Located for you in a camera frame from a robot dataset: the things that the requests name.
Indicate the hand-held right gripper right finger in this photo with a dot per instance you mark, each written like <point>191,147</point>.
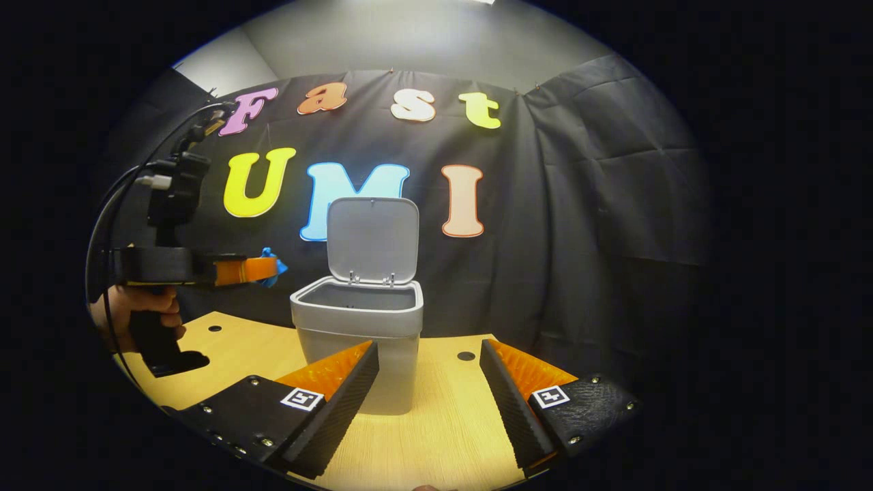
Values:
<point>508,402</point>

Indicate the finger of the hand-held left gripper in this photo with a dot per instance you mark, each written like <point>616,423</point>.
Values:
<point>239,271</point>

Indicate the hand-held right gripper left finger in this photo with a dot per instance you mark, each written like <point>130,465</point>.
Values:
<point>341,409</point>

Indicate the blue paper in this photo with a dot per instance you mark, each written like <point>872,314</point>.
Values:
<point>273,269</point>

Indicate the white desktop garbage bin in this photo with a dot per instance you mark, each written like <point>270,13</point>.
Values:
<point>361,320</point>

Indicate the wooden desktop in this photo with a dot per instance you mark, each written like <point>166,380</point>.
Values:
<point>443,409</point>

